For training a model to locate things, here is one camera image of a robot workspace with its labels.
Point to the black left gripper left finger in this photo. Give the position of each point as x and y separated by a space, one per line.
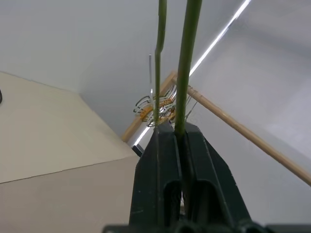
148 174

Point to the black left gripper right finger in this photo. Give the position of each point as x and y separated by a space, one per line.
209 174

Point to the thick green flower stem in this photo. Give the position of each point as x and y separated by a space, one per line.
187 60

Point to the wooden rack rod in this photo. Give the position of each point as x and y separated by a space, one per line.
243 128

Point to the ceiling light strip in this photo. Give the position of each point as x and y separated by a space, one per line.
213 41

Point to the small black bracket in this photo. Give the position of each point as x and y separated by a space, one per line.
138 150

